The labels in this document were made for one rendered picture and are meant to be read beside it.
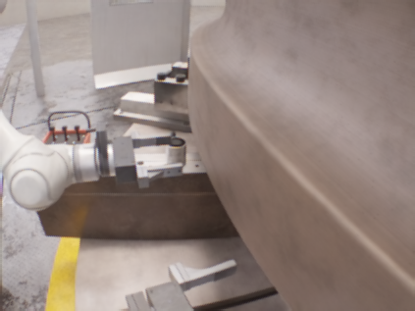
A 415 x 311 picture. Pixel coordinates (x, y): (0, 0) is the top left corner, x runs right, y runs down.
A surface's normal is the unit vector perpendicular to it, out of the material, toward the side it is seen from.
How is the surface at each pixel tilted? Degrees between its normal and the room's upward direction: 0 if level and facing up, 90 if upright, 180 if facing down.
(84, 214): 90
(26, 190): 73
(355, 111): 67
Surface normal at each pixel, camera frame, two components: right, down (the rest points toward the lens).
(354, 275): -0.89, 0.20
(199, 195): 0.12, 0.55
